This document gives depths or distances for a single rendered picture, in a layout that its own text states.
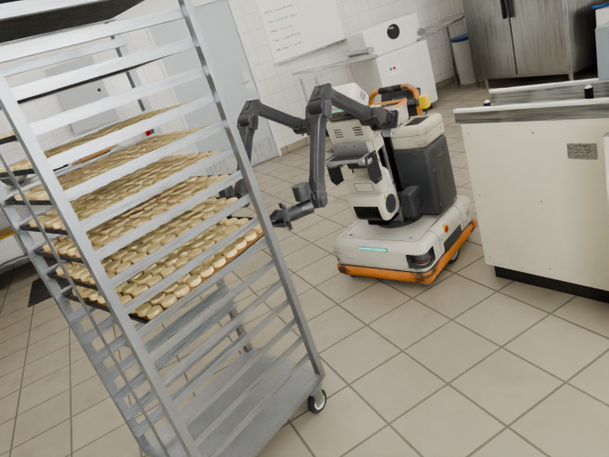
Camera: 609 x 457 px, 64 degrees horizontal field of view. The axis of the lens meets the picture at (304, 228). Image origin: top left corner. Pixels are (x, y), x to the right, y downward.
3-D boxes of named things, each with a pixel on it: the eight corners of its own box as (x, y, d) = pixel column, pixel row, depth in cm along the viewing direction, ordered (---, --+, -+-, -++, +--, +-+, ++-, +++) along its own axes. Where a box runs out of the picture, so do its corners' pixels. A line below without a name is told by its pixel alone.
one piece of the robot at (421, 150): (386, 213, 326) (354, 91, 295) (464, 214, 289) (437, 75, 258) (360, 237, 304) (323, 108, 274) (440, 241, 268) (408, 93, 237)
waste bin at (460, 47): (503, 72, 711) (496, 26, 686) (476, 84, 693) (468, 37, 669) (476, 75, 758) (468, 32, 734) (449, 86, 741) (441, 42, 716)
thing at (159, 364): (234, 304, 223) (232, 298, 222) (237, 305, 221) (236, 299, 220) (114, 401, 182) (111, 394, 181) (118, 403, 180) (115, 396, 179)
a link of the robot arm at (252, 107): (253, 93, 221) (239, 96, 228) (249, 123, 221) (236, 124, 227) (316, 120, 254) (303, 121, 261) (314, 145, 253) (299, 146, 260)
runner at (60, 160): (216, 101, 164) (213, 92, 162) (221, 100, 162) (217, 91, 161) (33, 176, 122) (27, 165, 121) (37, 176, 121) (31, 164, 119)
